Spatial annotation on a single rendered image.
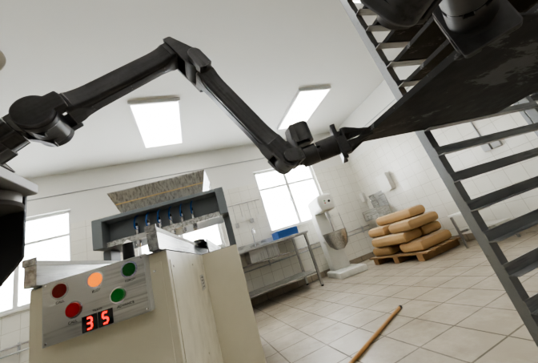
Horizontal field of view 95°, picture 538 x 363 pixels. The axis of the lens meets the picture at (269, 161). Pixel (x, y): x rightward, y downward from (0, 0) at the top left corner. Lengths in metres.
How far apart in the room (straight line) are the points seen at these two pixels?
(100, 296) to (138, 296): 0.09
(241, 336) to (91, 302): 0.85
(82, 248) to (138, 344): 4.30
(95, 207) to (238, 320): 4.04
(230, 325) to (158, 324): 0.73
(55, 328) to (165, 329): 0.24
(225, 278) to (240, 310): 0.17
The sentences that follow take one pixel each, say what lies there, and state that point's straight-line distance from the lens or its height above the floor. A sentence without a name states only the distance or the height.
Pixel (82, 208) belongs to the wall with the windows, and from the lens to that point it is 5.21.
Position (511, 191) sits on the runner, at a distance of 1.10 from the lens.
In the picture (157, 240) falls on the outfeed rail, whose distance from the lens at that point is 0.77.
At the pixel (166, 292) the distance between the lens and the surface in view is 0.79.
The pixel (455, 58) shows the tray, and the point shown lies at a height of 0.95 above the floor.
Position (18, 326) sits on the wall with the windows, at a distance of 5.27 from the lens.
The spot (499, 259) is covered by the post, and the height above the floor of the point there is 0.54.
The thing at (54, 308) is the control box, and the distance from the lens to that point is 0.86.
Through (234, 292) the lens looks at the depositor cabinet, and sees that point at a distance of 1.46.
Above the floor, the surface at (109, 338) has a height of 0.67.
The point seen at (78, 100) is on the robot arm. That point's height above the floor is 1.19.
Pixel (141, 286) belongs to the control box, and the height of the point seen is 0.76.
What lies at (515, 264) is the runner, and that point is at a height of 0.52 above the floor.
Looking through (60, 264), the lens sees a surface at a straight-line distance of 0.96.
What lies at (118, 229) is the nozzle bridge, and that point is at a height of 1.11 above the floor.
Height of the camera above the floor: 0.75
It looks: 19 degrees up
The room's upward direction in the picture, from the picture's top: 18 degrees counter-clockwise
